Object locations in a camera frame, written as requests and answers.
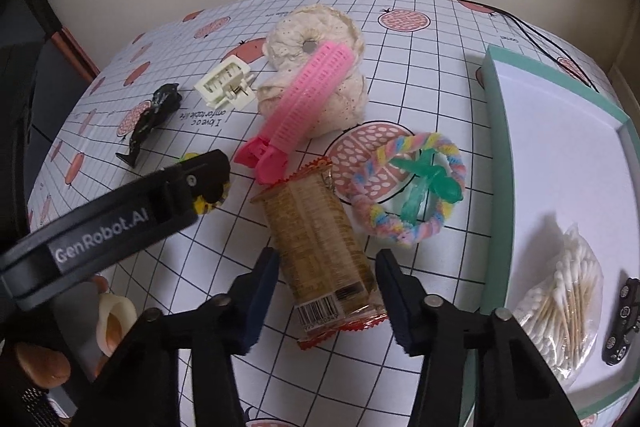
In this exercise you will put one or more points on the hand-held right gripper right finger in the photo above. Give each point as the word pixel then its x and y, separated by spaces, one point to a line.
pixel 392 302

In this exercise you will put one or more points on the person's left hand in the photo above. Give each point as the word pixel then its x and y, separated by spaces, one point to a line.
pixel 42 364

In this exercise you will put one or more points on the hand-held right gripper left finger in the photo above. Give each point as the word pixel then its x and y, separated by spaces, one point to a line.
pixel 260 302

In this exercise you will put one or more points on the cream claw hair clip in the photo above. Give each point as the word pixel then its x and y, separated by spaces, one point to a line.
pixel 225 82

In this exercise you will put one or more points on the green plastic clip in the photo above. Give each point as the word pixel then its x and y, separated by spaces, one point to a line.
pixel 425 187

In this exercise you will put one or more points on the dark cabinet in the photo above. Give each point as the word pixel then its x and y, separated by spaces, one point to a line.
pixel 30 72

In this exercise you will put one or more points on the brown snack packet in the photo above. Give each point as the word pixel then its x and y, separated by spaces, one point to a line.
pixel 320 247

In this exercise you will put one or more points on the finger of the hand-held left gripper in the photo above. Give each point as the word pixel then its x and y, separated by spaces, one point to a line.
pixel 200 177

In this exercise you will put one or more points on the bag of cotton swabs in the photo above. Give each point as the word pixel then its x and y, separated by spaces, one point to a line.
pixel 565 307

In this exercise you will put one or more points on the pink hair roller clip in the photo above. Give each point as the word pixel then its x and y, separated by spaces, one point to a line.
pixel 305 102

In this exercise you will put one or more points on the teal box tray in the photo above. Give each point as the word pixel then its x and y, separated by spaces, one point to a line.
pixel 550 157

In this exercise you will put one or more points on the cream lace scrunchie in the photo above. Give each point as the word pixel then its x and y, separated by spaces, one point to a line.
pixel 305 32

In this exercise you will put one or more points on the grid printed tablecloth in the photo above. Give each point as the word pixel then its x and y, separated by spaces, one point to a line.
pixel 430 82

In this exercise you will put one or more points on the black studded hair clip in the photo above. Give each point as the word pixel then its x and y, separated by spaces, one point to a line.
pixel 622 322

